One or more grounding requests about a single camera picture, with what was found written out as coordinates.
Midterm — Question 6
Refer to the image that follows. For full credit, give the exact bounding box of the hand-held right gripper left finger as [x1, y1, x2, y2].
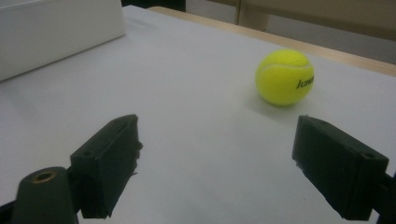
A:
[70, 113, 144, 219]

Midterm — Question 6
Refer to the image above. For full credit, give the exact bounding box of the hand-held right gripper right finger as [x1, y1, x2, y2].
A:
[291, 115, 390, 222]

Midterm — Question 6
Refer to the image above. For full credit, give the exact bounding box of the yellow tennis ball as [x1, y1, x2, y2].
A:
[255, 49, 315, 107]

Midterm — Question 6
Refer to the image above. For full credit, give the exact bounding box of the white box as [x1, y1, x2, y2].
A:
[0, 0, 127, 82]

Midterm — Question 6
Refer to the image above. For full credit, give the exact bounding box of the white table sheet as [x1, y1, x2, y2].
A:
[0, 4, 396, 224]

